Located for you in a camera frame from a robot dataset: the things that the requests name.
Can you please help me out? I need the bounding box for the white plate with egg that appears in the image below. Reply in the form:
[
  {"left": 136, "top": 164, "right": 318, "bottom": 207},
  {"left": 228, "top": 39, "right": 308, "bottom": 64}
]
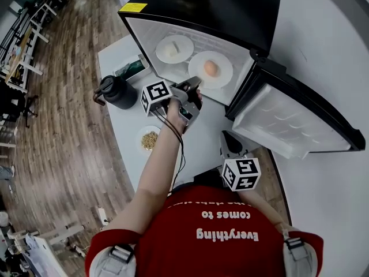
[{"left": 187, "top": 50, "right": 234, "bottom": 89}]

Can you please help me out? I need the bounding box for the brown egg food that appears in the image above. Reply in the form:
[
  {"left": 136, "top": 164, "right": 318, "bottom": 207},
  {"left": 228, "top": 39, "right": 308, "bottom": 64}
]
[{"left": 204, "top": 60, "right": 218, "bottom": 77}]

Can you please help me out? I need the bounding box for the white plate with white food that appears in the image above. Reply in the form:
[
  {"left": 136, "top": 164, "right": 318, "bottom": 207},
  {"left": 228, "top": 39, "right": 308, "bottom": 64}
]
[{"left": 155, "top": 35, "right": 194, "bottom": 64}]

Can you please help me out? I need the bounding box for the white block of food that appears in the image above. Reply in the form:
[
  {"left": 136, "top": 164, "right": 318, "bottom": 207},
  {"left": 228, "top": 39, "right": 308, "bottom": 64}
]
[{"left": 164, "top": 40, "right": 180, "bottom": 58}]

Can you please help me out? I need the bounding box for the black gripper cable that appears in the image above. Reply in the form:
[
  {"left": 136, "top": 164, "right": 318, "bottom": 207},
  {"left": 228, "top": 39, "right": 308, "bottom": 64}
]
[{"left": 152, "top": 108, "right": 186, "bottom": 196}]

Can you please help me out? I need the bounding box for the black water jug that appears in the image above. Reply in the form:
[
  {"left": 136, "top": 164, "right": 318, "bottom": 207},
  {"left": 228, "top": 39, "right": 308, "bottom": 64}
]
[{"left": 92, "top": 75, "right": 138, "bottom": 110}]

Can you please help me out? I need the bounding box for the white desk frame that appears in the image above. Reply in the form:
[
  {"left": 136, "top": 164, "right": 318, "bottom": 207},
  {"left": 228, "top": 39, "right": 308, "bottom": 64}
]
[{"left": 8, "top": 223, "right": 86, "bottom": 277}]

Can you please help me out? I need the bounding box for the black office chair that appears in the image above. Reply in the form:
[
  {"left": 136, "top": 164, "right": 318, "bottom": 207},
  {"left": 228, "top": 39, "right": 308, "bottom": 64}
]
[{"left": 20, "top": 95, "right": 40, "bottom": 128}]

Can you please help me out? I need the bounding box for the black mini fridge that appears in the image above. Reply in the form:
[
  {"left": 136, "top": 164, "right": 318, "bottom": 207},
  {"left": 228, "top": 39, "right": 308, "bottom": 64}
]
[{"left": 117, "top": 0, "right": 362, "bottom": 160}]

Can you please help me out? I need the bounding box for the grey shoulder strap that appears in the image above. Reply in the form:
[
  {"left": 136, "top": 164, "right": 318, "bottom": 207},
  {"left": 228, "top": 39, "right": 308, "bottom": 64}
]
[
  {"left": 97, "top": 242, "right": 136, "bottom": 277},
  {"left": 281, "top": 229, "right": 314, "bottom": 277}
]

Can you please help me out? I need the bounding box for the person's red shirt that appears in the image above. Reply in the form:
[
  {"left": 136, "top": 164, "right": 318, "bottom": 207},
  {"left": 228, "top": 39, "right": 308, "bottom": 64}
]
[{"left": 85, "top": 183, "right": 325, "bottom": 277}]

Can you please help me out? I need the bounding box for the row of white-legged desks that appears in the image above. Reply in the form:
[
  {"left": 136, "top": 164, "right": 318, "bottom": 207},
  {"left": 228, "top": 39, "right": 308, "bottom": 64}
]
[{"left": 0, "top": 0, "right": 58, "bottom": 95}]

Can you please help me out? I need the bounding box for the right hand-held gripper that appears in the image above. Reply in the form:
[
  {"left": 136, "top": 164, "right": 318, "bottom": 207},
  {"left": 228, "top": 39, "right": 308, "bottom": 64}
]
[{"left": 219, "top": 130, "right": 262, "bottom": 192}]

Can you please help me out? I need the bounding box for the white plate with grains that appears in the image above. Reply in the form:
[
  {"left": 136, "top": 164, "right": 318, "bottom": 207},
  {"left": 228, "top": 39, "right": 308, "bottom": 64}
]
[{"left": 135, "top": 125, "right": 161, "bottom": 158}]

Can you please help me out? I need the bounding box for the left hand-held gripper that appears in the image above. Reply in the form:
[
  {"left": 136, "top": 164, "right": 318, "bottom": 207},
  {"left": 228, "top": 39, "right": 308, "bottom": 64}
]
[{"left": 140, "top": 76, "right": 203, "bottom": 134}]

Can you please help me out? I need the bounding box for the white rectangular tray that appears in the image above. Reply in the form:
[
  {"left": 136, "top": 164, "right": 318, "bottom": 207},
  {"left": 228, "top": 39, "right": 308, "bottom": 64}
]
[{"left": 111, "top": 54, "right": 151, "bottom": 82}]

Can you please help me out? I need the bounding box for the person's left forearm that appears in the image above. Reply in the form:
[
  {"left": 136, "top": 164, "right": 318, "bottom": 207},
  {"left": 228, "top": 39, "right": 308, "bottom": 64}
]
[{"left": 100, "top": 98, "right": 187, "bottom": 236}]

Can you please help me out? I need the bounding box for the person's right forearm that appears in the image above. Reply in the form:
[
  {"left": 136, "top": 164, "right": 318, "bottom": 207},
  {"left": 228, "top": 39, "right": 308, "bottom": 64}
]
[{"left": 238, "top": 188, "right": 293, "bottom": 230}]

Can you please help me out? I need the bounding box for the heap of grain food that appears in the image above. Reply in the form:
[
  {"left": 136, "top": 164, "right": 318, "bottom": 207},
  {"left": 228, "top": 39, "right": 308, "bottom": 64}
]
[{"left": 141, "top": 131, "right": 159, "bottom": 149}]

